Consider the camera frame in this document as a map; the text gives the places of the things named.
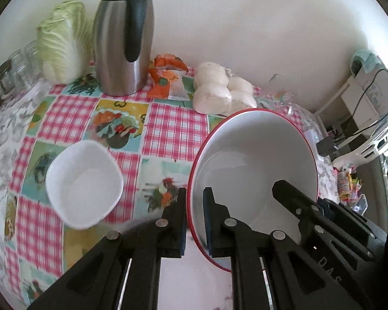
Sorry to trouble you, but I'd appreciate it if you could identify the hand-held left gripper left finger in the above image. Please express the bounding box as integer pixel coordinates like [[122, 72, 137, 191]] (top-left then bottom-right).
[[27, 187, 188, 310]]

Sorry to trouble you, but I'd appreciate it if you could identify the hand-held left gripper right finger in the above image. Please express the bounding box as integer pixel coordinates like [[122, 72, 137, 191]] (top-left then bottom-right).
[[202, 187, 341, 310]]

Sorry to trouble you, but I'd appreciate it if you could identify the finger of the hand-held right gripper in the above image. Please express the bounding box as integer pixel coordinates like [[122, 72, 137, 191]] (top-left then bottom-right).
[[317, 197, 388, 260], [272, 180, 323, 230]]

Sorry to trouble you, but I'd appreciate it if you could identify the red-rimmed strawberry bowl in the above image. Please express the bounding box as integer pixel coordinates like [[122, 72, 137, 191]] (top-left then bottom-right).
[[186, 108, 319, 273]]

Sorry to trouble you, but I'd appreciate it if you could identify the yellow snack packet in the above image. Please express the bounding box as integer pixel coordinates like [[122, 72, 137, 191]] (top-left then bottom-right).
[[334, 165, 364, 204]]

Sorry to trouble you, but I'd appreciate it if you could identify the smartphone on stand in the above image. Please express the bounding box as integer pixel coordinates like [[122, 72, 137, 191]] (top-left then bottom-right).
[[352, 194, 369, 215]]

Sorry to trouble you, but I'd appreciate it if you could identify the black charger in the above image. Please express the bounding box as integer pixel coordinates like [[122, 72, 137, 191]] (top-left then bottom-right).
[[317, 136, 338, 157]]

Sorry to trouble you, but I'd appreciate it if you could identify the white power strip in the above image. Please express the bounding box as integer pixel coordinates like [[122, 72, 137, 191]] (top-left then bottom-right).
[[304, 128, 320, 156]]

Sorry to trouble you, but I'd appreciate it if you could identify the white cutout chair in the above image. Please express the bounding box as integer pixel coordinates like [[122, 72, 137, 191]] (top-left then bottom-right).
[[330, 113, 388, 168]]

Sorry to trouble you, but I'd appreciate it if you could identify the clear glass mug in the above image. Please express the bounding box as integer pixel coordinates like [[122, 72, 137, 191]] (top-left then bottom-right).
[[268, 73, 300, 117]]

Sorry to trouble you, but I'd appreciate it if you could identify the small white bowl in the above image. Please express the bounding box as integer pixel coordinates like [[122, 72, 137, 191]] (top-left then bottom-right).
[[46, 140, 124, 230]]

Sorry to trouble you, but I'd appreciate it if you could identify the white side cabinet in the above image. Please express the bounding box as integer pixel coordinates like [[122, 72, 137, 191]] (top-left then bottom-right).
[[314, 50, 388, 136]]

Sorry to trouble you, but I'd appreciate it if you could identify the bag of steamed buns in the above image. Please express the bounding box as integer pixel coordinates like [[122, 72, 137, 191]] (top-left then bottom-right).
[[193, 61, 258, 115]]

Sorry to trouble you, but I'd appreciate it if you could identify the orange snack packet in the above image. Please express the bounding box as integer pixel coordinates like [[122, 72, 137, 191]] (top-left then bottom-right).
[[148, 54, 191, 101]]

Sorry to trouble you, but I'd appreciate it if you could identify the teal cloth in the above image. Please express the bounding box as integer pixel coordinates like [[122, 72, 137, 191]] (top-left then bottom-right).
[[349, 49, 384, 78]]

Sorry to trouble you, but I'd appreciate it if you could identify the stainless steel thermos jug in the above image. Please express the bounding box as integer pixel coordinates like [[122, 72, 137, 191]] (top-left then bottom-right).
[[93, 0, 155, 97]]

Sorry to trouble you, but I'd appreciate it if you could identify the checkered patchwork tablecloth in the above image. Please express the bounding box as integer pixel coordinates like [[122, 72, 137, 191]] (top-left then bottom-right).
[[0, 79, 338, 298]]

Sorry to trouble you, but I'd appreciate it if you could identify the napa cabbage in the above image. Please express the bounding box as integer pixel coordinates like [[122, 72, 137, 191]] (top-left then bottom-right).
[[36, 1, 95, 84]]

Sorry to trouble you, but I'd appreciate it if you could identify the clear drinking glass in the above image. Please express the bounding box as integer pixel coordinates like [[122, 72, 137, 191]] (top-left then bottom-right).
[[23, 40, 43, 75]]

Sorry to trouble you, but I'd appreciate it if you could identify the black charging cable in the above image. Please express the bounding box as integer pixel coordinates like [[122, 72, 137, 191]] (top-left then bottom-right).
[[333, 67, 388, 143]]

